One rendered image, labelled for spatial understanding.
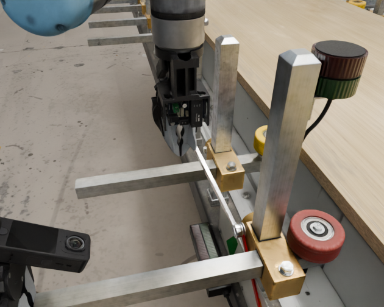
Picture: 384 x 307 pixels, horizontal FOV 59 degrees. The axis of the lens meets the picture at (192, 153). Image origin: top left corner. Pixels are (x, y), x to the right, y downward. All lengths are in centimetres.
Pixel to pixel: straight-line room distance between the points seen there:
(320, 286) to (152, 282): 44
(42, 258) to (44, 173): 177
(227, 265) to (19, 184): 176
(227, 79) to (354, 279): 46
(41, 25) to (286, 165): 33
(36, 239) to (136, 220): 135
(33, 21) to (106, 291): 36
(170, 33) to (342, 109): 53
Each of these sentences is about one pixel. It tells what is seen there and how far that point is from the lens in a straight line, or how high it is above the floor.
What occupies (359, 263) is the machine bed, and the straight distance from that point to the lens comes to 74.
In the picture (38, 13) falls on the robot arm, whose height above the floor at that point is 122.
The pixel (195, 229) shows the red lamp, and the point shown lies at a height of 70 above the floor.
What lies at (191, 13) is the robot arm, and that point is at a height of 118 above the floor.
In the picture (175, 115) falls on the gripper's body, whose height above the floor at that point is 104.
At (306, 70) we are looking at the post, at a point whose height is 115.
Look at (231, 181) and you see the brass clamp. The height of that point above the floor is 84.
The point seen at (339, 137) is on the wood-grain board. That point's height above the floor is 90.
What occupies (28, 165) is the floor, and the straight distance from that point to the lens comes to 230.
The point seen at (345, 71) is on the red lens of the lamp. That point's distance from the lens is 41.
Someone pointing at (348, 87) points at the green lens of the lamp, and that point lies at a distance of 42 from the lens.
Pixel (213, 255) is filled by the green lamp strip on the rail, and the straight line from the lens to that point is 74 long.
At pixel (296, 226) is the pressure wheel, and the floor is 91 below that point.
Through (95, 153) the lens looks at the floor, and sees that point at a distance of 225.
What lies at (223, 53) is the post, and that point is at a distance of 63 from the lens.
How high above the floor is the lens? 130
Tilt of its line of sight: 37 degrees down
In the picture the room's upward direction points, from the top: straight up
